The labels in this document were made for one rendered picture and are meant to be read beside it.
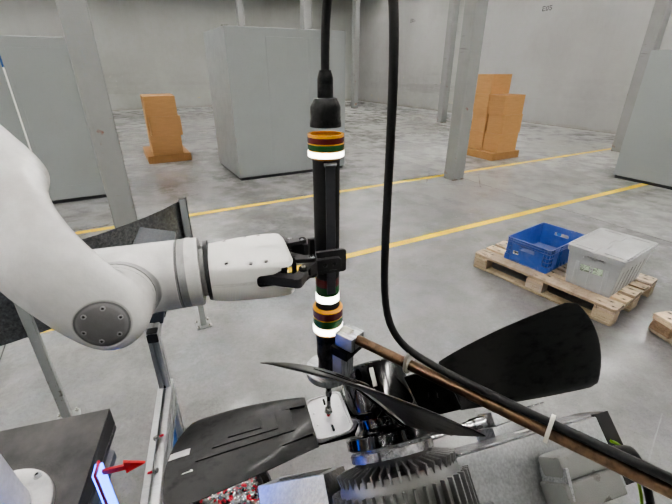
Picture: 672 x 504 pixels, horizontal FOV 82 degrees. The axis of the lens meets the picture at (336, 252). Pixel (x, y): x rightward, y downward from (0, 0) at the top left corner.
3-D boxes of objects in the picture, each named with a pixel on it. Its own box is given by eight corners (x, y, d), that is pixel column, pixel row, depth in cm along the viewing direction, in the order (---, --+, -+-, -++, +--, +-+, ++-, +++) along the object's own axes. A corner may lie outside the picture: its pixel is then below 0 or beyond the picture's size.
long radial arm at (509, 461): (480, 538, 59) (454, 454, 63) (457, 528, 66) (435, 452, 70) (627, 485, 66) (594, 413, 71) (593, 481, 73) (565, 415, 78)
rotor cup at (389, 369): (449, 428, 64) (425, 350, 69) (379, 450, 57) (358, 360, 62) (397, 435, 75) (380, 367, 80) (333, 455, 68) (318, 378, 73)
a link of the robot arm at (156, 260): (170, 253, 42) (177, 232, 50) (27, 270, 38) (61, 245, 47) (183, 323, 44) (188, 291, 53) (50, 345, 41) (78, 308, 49)
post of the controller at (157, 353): (170, 387, 115) (157, 333, 107) (159, 389, 114) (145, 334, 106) (171, 380, 118) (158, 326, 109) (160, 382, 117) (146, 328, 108)
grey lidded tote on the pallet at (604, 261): (645, 279, 319) (659, 242, 305) (613, 303, 287) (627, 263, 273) (591, 260, 349) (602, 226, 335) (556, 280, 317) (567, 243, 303)
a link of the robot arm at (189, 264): (188, 284, 53) (211, 281, 54) (185, 321, 46) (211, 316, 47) (177, 228, 50) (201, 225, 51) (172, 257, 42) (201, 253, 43)
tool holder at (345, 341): (369, 375, 61) (372, 323, 57) (342, 402, 56) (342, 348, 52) (325, 351, 66) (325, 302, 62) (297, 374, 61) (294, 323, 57)
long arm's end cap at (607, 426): (627, 485, 66) (595, 414, 71) (593, 481, 73) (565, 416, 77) (640, 480, 67) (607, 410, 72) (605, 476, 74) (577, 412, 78)
